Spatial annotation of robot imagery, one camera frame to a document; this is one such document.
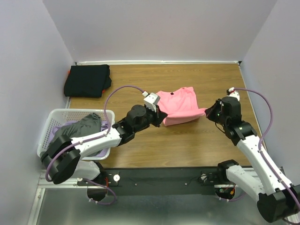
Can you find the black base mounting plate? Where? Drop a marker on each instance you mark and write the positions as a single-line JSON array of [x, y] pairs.
[[162, 181]]

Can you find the white plastic laundry basket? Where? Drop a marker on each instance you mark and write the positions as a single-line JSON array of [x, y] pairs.
[[92, 147]]

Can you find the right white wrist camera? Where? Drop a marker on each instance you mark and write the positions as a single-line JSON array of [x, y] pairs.
[[231, 92]]

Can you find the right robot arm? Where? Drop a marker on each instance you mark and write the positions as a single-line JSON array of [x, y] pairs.
[[274, 194]]

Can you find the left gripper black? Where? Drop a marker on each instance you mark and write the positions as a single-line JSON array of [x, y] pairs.
[[158, 118]]

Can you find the grey t shirt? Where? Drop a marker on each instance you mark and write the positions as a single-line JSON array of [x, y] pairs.
[[79, 129]]

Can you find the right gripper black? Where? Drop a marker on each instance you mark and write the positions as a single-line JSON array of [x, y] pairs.
[[210, 112]]

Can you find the black folded t shirt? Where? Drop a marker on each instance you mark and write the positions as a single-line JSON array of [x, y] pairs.
[[89, 81]]

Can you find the white wall base trim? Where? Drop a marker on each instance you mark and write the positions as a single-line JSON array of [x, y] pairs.
[[153, 62]]

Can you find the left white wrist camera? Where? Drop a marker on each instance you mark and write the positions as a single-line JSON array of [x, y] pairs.
[[151, 100]]

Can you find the aluminium extrusion rail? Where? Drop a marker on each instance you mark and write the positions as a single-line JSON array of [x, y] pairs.
[[56, 183]]

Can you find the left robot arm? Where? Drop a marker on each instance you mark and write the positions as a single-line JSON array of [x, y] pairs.
[[64, 157]]

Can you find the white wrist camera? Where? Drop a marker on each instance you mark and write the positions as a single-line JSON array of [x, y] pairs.
[[231, 92], [151, 100]]

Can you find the pink t shirt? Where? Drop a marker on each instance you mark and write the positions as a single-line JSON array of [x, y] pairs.
[[180, 105]]

